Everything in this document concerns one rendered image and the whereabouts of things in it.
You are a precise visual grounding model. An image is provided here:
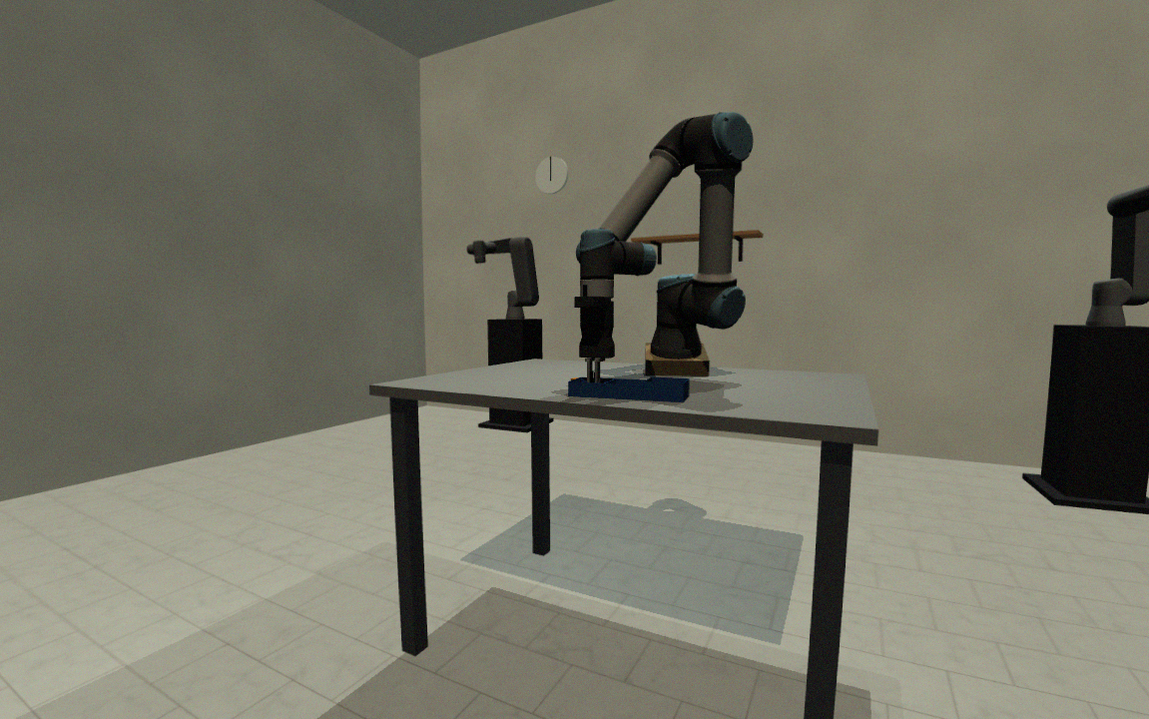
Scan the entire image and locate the blue bin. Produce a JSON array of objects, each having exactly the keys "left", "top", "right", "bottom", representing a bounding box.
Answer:
[{"left": 568, "top": 377, "right": 689, "bottom": 402}]

